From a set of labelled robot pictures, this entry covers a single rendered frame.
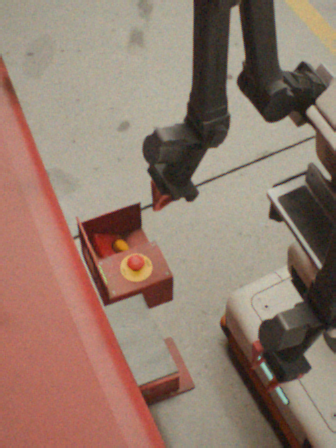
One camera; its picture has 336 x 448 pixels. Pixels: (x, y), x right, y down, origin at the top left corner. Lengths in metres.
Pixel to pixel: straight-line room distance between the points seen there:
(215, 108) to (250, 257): 1.37
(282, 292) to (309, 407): 0.38
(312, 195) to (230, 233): 1.19
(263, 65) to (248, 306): 1.07
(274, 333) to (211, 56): 0.47
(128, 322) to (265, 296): 0.91
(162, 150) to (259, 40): 0.28
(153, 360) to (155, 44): 2.12
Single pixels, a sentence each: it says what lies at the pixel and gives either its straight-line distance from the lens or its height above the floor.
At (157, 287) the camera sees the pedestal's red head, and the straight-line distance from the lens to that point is 1.86.
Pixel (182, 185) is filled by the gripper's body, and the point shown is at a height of 1.08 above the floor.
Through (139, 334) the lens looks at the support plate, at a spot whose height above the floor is 1.00.
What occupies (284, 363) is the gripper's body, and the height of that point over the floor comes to 1.09.
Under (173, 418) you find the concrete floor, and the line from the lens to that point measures 2.52.
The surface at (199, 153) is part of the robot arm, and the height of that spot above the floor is 1.16.
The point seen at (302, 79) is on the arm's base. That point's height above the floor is 1.24.
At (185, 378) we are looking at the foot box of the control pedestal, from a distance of 2.56.
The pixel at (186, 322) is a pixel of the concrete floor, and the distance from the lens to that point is 2.66.
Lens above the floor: 2.38
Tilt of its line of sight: 57 degrees down
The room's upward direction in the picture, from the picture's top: 1 degrees counter-clockwise
